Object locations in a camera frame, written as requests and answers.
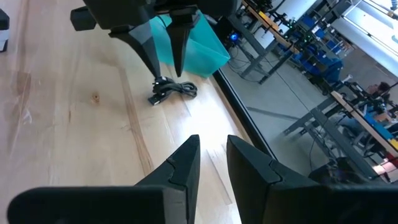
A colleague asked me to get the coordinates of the teal plastic bin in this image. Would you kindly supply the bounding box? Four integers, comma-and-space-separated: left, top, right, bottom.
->
149, 11, 231, 79

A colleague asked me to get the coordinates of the black USB cable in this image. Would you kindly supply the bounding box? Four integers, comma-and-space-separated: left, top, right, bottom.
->
147, 75, 198, 107

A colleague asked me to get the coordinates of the person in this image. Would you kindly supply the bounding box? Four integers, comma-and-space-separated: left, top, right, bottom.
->
363, 81, 394, 108

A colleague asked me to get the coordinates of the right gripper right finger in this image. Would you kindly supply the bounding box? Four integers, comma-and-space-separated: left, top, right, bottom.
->
226, 134, 398, 224

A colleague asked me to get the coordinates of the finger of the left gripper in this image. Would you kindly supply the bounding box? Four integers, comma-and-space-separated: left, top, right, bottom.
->
166, 9, 200, 78
108, 21, 162, 79

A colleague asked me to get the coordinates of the blue storage bin rack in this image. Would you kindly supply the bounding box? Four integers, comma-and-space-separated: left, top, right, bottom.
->
278, 14, 345, 93

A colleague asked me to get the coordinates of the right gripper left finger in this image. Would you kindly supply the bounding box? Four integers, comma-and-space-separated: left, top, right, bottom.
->
6, 134, 201, 224

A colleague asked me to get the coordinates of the black aluminium table frame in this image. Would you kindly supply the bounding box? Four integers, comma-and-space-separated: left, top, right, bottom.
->
212, 68, 278, 160

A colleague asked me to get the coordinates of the black computer tower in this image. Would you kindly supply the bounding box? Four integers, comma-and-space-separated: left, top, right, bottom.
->
214, 17, 243, 49

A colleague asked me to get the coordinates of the grey-legged wooden workbench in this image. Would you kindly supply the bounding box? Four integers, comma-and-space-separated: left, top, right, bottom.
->
282, 90, 398, 185
239, 0, 302, 85

